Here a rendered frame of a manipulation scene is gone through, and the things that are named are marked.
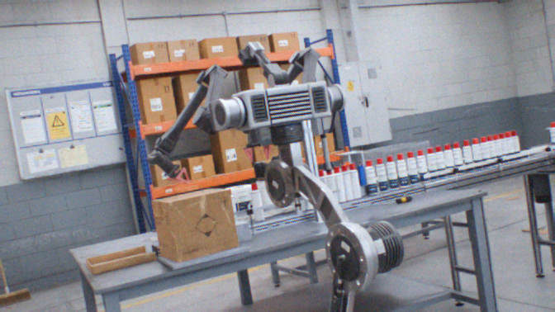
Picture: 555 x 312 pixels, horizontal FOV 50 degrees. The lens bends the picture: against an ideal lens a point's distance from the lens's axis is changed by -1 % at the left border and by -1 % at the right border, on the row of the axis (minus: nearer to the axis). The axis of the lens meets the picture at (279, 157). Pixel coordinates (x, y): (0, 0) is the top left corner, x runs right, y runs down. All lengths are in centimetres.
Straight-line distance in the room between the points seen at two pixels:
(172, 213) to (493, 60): 915
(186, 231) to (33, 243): 470
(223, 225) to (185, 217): 19
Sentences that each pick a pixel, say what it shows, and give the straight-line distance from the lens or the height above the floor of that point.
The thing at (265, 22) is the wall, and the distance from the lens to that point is 841.
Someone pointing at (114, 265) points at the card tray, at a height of 85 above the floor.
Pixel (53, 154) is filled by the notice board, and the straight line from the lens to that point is 712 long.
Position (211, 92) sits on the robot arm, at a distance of 268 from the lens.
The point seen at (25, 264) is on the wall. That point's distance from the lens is 727.
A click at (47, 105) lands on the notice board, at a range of 716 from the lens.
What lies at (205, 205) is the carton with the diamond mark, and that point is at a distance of 269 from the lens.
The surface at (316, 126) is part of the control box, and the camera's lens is 317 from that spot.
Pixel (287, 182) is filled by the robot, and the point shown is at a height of 114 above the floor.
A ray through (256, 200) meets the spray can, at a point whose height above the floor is 99.
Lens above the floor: 137
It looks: 3 degrees down
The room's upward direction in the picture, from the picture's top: 9 degrees counter-clockwise
